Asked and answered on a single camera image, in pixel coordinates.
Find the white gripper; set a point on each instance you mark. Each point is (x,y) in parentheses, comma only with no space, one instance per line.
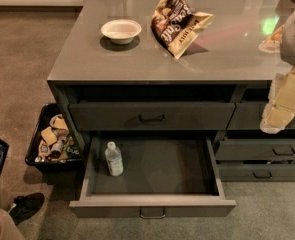
(280,109)

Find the clear plastic water bottle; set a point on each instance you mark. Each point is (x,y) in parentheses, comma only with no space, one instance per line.
(114,159)

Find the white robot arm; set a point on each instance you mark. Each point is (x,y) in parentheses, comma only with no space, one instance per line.
(282,41)

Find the middle right drawer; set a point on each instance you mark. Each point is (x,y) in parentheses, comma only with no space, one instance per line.
(256,149)

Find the bottom right drawer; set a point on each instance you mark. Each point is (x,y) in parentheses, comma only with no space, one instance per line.
(257,172)

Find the open middle left drawer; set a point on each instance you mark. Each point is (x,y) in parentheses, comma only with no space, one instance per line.
(162,177)

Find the grey cabinet with counter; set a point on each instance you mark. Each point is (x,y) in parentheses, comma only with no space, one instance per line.
(223,65)

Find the top left drawer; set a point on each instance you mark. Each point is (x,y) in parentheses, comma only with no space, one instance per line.
(151,115)

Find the brown sea salt snack bag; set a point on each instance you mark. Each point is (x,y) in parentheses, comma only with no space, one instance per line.
(176,26)

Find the white paper bowl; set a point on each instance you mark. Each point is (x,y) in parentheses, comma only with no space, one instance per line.
(121,31)

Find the black bin with snacks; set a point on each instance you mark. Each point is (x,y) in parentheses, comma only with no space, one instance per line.
(52,148)

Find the black shoe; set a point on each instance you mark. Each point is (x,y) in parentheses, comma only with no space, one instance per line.
(26,206)

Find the person's knee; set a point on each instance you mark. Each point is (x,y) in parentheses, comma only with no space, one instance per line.
(8,230)

